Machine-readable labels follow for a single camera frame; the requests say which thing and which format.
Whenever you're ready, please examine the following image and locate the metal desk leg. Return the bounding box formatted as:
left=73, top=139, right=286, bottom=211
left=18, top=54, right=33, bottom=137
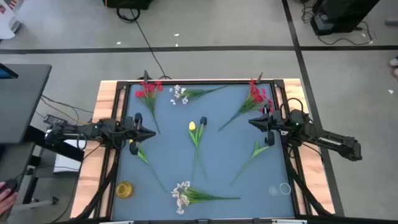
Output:
left=9, top=146, right=60, bottom=215

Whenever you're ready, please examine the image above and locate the large white flower bunch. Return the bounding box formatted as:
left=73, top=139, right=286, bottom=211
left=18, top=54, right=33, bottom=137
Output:
left=170, top=180, right=242, bottom=215

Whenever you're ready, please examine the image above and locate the small red flower bunch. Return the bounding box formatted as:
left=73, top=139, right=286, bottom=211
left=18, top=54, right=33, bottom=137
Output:
left=134, top=80, right=165, bottom=135

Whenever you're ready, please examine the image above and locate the black equipment box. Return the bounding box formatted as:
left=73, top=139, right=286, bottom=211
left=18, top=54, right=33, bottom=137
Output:
left=102, top=0, right=155, bottom=10

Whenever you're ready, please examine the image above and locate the dark flat screen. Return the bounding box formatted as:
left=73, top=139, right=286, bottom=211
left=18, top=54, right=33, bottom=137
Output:
left=0, top=63, right=19, bottom=80

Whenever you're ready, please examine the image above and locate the black equipment case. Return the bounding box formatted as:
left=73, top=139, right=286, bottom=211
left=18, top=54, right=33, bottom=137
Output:
left=310, top=0, right=381, bottom=36

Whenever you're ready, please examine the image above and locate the long black floor cable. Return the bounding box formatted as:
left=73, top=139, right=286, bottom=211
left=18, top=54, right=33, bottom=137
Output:
left=116, top=6, right=172, bottom=80

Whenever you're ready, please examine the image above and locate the yellow glass vase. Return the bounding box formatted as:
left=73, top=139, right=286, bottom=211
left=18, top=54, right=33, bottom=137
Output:
left=114, top=180, right=136, bottom=200

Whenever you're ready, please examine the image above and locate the person's hand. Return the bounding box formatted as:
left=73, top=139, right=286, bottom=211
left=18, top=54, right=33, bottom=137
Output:
left=0, top=182, right=19, bottom=216

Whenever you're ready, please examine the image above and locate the large red flower bunch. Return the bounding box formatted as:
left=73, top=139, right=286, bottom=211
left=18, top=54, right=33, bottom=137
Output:
left=217, top=79, right=275, bottom=132

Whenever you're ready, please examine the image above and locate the white plastic object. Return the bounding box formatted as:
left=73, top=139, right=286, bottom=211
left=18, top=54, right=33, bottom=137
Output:
left=0, top=0, right=23, bottom=40

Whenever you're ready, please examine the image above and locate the small white flower bunch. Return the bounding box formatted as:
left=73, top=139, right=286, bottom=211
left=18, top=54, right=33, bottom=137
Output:
left=169, top=83, right=228, bottom=106

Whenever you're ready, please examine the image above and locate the grey desk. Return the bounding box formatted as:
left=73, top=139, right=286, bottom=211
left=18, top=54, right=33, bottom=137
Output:
left=0, top=63, right=53, bottom=144

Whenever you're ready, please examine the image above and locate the clear glass vase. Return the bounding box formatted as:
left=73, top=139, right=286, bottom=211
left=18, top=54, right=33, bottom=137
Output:
left=267, top=182, right=292, bottom=198

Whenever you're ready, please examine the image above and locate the person's foot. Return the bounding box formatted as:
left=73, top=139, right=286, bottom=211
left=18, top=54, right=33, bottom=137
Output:
left=388, top=55, right=398, bottom=79

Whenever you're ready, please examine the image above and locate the white paper sheet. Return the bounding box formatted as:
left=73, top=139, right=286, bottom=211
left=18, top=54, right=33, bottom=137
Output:
left=53, top=139, right=87, bottom=174

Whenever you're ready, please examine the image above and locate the black aluminium rig frame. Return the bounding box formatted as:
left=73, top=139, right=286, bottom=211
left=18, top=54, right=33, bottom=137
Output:
left=71, top=79, right=336, bottom=224

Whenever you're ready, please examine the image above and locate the yellow artificial tulip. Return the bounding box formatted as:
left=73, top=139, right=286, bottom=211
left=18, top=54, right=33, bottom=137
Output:
left=188, top=120, right=208, bottom=182
left=129, top=138, right=169, bottom=194

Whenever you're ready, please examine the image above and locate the black power adapter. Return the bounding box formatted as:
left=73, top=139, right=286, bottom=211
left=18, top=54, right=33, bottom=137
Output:
left=42, top=114, right=68, bottom=126

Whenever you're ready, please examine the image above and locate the black computer mouse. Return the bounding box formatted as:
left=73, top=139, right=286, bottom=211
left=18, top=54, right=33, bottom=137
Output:
left=0, top=177, right=19, bottom=195

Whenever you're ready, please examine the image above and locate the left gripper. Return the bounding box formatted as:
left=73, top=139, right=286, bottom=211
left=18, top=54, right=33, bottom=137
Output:
left=124, top=112, right=157, bottom=156

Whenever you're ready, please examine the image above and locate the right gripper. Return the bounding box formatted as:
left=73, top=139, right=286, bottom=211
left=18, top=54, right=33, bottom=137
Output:
left=248, top=104, right=283, bottom=147

